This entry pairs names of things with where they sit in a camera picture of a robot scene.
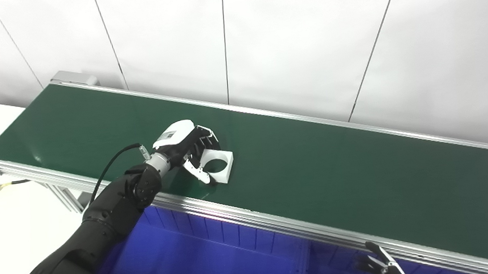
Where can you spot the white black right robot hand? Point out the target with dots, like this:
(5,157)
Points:
(384,271)

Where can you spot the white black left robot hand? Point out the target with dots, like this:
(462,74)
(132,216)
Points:
(177,141)

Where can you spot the white square part with hole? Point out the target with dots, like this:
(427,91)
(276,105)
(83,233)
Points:
(224,165)

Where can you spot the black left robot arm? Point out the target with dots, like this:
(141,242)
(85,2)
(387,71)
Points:
(100,227)

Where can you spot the blue plastic bin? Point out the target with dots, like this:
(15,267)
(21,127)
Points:
(202,257)
(337,266)

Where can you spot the green conveyor belt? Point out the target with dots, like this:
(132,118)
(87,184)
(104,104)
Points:
(251,212)
(318,165)

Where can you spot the grey conveyor motor box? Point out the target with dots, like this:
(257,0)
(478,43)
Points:
(75,77)

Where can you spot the aluminium conveyor leg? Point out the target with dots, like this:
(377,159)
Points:
(65,196)

